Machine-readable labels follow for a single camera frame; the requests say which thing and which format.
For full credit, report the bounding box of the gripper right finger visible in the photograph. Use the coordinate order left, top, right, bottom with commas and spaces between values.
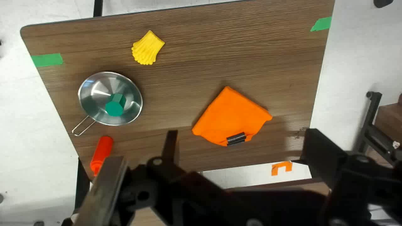
300, 128, 402, 226

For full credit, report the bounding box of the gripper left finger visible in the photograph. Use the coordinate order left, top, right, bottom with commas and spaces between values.
73, 130, 227, 226

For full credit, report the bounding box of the orange plastic cylinder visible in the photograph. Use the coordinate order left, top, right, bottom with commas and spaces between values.
90, 136, 114, 176

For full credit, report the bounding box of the orange tape mark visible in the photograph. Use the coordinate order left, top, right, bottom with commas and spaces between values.
271, 161, 293, 176

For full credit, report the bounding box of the green hexagonal block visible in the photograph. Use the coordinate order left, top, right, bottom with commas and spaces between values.
105, 93, 127, 117

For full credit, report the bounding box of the black binder clip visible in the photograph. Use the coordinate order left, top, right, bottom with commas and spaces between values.
226, 132, 247, 146

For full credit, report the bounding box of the orange folded cloth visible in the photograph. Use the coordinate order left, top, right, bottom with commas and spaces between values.
192, 86, 273, 147

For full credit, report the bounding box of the green tape strip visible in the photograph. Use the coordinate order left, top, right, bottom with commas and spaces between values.
31, 53, 63, 67
310, 16, 332, 32

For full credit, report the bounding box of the yellow ridged toy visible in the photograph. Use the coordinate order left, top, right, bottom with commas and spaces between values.
131, 30, 165, 66

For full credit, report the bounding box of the black metal frame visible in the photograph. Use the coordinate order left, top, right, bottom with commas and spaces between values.
354, 91, 402, 167

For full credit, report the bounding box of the steel pan with wire handle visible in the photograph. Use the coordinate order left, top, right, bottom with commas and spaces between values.
72, 72, 143, 137

